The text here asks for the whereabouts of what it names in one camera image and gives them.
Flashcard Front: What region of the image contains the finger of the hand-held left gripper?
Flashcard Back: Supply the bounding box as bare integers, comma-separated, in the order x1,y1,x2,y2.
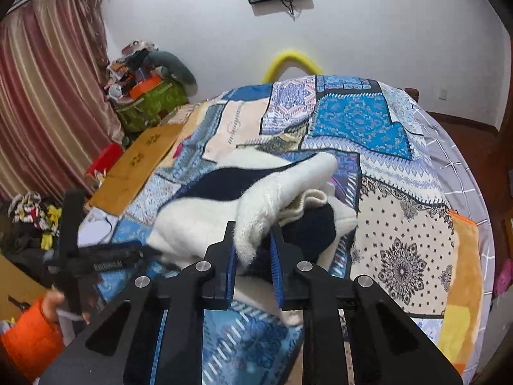
96,241,180,276

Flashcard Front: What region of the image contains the striped pink curtain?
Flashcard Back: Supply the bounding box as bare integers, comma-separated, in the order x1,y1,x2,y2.
0,0,125,205

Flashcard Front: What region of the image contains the wooden lap desk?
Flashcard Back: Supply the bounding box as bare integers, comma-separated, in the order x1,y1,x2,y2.
89,124,185,217

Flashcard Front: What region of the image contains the pile of floral clothes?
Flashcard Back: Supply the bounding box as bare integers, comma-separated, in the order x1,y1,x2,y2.
8,192,63,249

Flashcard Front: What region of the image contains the green patterned bag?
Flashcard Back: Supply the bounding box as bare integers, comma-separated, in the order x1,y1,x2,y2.
116,80,189,133

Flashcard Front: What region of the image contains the brown cardboard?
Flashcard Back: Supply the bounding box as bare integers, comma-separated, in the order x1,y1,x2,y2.
0,252,49,321

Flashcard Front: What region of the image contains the pink cloth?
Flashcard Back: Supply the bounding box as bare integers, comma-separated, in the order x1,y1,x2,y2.
493,259,513,297

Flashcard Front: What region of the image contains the person's left hand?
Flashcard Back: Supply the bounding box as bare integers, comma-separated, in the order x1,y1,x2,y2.
40,289,67,323

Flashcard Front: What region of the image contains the orange box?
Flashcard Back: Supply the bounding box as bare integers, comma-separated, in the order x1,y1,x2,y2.
129,78,163,99

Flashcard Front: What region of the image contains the orange yellow fleece blanket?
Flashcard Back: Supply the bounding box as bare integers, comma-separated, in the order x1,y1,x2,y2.
437,209,484,365

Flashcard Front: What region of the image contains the yellow hoop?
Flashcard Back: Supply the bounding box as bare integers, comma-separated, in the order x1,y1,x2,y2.
262,49,323,83

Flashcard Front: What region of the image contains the clutter pile of small things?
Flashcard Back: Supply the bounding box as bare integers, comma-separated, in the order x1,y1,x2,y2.
105,41,161,101

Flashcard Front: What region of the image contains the white and navy sweater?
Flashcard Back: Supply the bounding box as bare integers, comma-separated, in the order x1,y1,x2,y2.
147,150,358,325

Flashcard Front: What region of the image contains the red box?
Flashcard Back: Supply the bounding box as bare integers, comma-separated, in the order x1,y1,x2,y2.
85,143,123,177

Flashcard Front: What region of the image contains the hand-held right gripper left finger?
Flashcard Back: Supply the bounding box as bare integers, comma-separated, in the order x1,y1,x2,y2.
38,220,239,385

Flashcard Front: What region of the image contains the blue patchwork quilt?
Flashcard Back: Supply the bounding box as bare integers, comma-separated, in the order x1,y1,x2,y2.
80,74,458,385

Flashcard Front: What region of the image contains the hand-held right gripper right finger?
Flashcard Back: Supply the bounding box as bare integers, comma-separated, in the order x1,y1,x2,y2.
269,222,463,385

